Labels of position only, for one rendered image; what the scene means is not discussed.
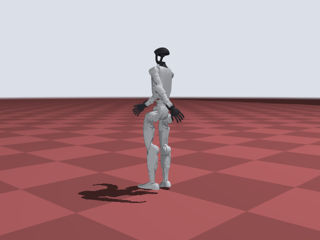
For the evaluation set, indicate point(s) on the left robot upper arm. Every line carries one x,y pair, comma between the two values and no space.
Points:
154,72

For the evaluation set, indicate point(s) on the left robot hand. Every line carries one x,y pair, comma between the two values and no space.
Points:
175,112

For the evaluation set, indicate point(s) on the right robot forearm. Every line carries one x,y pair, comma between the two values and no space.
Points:
150,101

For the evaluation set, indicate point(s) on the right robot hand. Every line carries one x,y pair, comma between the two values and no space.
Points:
140,107

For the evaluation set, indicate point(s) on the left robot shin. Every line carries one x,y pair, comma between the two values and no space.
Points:
152,163

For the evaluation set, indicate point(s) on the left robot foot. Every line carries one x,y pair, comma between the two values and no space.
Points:
152,186

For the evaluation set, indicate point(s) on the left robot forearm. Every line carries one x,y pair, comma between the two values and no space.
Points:
162,94

